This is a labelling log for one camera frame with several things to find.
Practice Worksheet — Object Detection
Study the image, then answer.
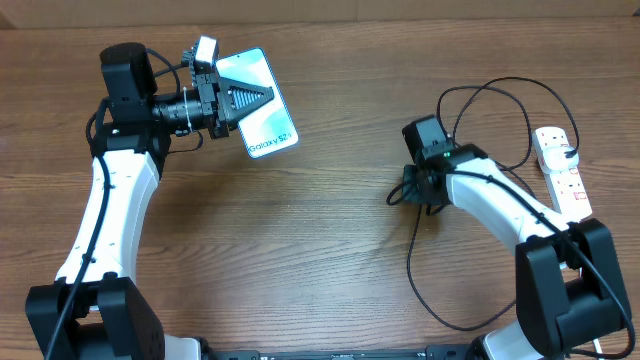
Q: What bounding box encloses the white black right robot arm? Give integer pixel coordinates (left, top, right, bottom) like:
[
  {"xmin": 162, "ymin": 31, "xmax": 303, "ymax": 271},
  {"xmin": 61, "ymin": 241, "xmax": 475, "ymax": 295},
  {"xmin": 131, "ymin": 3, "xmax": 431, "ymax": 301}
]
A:
[{"xmin": 386, "ymin": 115, "xmax": 636, "ymax": 359}]

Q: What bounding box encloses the white power strip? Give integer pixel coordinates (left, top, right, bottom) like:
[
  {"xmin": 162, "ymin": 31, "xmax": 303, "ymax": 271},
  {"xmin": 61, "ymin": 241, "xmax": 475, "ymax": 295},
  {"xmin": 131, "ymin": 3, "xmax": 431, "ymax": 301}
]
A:
[{"xmin": 532, "ymin": 127, "xmax": 592, "ymax": 222}]

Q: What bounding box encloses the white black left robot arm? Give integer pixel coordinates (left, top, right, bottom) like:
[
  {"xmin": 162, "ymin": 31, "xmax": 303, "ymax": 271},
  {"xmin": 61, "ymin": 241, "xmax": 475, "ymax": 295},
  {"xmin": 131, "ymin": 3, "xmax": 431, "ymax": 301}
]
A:
[{"xmin": 25, "ymin": 36, "xmax": 296, "ymax": 359}]

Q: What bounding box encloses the blue Galaxy smartphone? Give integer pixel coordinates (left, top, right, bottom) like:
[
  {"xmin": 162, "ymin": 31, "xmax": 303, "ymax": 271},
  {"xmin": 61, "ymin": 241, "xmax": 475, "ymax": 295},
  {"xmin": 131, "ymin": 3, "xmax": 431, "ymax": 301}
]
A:
[{"xmin": 216, "ymin": 48, "xmax": 299, "ymax": 159}]

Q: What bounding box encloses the black USB charging cable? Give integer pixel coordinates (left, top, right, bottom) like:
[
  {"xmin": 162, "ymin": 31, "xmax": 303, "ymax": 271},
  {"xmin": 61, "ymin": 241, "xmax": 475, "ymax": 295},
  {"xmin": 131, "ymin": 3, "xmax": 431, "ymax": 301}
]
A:
[{"xmin": 405, "ymin": 76, "xmax": 581, "ymax": 333}]

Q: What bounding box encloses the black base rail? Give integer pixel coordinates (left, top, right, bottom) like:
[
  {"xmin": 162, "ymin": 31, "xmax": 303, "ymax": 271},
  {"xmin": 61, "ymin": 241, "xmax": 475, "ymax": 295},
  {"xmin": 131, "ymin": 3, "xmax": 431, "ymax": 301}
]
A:
[{"xmin": 202, "ymin": 344, "xmax": 470, "ymax": 360}]

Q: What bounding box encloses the white charger plug adapter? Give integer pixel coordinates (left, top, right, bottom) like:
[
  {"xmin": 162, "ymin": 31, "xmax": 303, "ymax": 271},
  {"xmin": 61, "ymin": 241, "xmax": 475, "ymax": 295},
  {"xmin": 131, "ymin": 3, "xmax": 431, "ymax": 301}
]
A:
[{"xmin": 539, "ymin": 146, "xmax": 579, "ymax": 174}]

